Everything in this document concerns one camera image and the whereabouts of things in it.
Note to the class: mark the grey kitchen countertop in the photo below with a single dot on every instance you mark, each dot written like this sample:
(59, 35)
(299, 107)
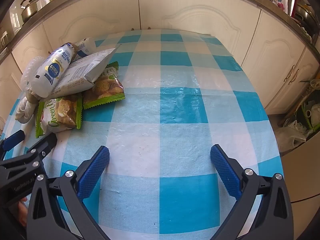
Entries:
(280, 6)

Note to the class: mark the clear bottle with blue label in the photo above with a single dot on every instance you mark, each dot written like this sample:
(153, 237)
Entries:
(86, 46)

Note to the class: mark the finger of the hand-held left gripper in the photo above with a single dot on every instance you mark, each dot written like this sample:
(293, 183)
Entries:
(42, 147)
(13, 140)

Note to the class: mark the person's left hand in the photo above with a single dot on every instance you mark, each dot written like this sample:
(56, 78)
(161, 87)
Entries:
(23, 212)

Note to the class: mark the green cookie packet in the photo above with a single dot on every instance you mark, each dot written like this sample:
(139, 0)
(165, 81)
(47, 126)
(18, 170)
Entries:
(60, 115)
(107, 87)

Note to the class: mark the white teapot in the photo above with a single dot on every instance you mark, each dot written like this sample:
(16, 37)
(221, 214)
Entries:
(313, 111)

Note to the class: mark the white plastic bag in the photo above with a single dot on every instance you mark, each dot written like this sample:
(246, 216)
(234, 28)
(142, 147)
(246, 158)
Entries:
(290, 135)

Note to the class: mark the floral cloth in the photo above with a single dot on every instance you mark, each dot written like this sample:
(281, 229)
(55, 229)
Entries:
(281, 0)

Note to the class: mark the green plastic rack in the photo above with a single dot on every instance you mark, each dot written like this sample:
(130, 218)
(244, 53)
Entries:
(306, 116)

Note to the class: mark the steel pot with lid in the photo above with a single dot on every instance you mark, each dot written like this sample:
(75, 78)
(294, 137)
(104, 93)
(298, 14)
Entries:
(30, 11)

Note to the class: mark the white cup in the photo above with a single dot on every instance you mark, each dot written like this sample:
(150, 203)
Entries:
(43, 2)

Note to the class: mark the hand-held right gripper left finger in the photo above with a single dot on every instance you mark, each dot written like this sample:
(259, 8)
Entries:
(95, 173)

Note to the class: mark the row of cream cabinet doors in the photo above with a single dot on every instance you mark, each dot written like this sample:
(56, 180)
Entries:
(200, 10)

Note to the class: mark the white yogurt bottle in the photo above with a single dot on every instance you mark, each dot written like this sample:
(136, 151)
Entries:
(50, 72)

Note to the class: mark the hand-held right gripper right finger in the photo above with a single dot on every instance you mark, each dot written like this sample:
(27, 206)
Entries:
(225, 173)

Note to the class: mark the blue checked tablecloth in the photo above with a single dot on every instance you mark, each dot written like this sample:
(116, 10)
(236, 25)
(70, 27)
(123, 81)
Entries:
(175, 92)

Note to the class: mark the grey white snack bag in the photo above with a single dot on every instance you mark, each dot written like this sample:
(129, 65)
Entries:
(85, 72)

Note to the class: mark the stack of steel basins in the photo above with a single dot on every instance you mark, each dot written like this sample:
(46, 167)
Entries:
(302, 12)

